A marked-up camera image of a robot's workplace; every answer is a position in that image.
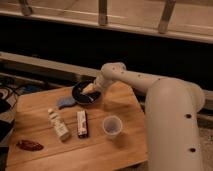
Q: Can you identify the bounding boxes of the left metal railing post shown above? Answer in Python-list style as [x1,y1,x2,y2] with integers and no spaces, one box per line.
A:
[19,0,33,16]

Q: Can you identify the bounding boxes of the metal railing post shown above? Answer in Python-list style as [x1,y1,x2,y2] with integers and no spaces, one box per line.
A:
[98,0,108,26]
[19,0,33,16]
[158,0,176,34]

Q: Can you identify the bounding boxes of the clear plastic cup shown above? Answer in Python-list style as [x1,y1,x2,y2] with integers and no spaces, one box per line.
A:
[102,115,123,140]

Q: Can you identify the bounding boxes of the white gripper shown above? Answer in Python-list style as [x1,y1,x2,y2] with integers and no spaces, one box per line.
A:
[82,75,112,95]

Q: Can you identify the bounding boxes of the middle metal railing post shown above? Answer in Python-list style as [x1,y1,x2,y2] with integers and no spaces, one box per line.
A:
[98,0,108,26]

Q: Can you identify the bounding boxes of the wooden table board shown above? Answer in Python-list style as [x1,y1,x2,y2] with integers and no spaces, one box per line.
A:
[6,82,147,171]

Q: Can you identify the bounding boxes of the right metal railing post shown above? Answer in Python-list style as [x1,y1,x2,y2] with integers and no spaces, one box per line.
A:
[158,0,176,34]

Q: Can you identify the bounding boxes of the dark cables and clutter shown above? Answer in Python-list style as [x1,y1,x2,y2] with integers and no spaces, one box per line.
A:
[0,75,43,148]

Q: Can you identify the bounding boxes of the white lotion tube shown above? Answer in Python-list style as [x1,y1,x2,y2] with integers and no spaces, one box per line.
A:
[48,109,71,142]

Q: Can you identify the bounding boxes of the blue cloth piece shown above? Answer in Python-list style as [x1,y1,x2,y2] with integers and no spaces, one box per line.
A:
[57,96,76,109]

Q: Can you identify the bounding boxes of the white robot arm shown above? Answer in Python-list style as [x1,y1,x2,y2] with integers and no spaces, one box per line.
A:
[83,62,205,171]

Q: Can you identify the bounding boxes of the dark ceramic bowl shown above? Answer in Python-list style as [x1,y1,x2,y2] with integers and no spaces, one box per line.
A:
[72,81,101,105]

